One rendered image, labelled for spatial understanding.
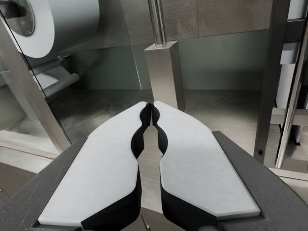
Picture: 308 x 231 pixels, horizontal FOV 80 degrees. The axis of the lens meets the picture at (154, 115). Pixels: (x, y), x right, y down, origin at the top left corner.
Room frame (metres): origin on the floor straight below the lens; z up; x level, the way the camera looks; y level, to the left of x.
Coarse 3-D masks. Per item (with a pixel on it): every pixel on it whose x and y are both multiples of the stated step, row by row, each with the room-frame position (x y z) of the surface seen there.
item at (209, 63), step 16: (240, 32) 0.72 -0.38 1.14; (256, 32) 0.70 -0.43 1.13; (144, 48) 0.93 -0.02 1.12; (192, 48) 0.81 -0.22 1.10; (208, 48) 0.78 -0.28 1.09; (224, 48) 0.75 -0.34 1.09; (240, 48) 0.72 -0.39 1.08; (256, 48) 0.69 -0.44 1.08; (144, 64) 0.94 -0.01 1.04; (192, 64) 0.82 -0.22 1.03; (208, 64) 0.78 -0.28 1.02; (224, 64) 0.75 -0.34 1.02; (240, 64) 0.72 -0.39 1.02; (256, 64) 0.69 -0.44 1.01; (144, 80) 0.95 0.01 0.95; (192, 80) 0.82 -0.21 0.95; (208, 80) 0.78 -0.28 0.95; (224, 80) 0.75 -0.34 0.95; (240, 80) 0.72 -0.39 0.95; (256, 80) 0.69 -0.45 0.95
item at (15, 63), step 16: (0, 32) 0.48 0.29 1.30; (0, 48) 0.48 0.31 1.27; (16, 48) 0.50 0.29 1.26; (16, 64) 0.48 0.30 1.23; (16, 80) 0.48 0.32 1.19; (32, 80) 0.49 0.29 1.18; (32, 96) 0.48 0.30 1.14; (48, 112) 0.49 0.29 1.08; (48, 128) 0.48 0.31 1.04; (0, 144) 0.67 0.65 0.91; (16, 144) 0.61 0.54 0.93; (64, 144) 0.49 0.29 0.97
